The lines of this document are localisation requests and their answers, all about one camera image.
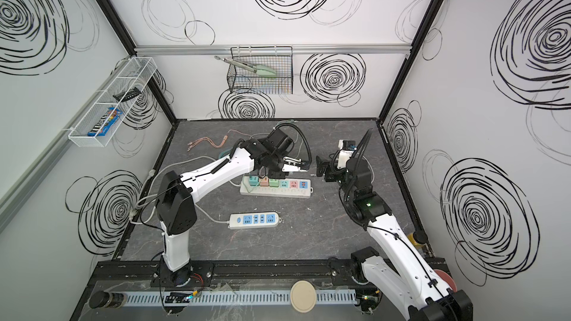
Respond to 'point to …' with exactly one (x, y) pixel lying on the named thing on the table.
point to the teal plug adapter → (253, 180)
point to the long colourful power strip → (287, 188)
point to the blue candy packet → (101, 128)
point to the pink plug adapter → (264, 181)
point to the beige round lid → (302, 296)
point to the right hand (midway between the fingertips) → (329, 155)
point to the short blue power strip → (247, 220)
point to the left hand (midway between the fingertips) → (289, 165)
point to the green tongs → (260, 70)
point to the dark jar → (100, 299)
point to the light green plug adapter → (273, 182)
